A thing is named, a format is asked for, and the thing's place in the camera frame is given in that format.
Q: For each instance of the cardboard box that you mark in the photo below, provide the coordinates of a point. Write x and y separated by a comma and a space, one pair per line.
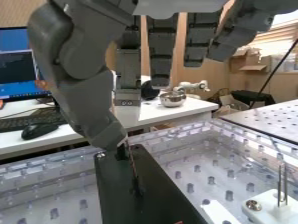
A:
252, 61

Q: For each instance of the thin metal drill bit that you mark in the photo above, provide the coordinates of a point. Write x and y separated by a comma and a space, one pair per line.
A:
279, 186

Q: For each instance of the black plate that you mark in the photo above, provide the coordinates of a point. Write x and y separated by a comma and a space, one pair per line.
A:
154, 200

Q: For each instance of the dark grey five-finger robot hand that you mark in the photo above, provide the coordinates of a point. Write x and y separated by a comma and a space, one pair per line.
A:
74, 50

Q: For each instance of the small white holder block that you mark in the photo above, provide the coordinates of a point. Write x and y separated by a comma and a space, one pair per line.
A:
266, 213

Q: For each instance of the white desk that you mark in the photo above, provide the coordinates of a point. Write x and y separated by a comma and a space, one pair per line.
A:
167, 111

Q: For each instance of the metal bowl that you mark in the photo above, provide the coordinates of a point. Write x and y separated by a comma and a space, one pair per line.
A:
173, 99

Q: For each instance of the computer monitor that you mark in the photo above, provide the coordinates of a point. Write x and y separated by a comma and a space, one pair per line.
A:
17, 60

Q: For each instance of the black keyboard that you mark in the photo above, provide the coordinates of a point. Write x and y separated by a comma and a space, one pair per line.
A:
26, 121

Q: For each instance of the black computer mouse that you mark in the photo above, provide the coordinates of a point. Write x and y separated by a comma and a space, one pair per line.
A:
37, 130

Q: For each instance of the small white jointed device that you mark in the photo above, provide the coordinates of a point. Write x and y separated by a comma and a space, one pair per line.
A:
194, 86

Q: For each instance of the clear box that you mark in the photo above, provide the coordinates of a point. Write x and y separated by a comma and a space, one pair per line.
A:
199, 133

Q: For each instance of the thin stick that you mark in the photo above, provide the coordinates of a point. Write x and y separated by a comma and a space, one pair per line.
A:
133, 166

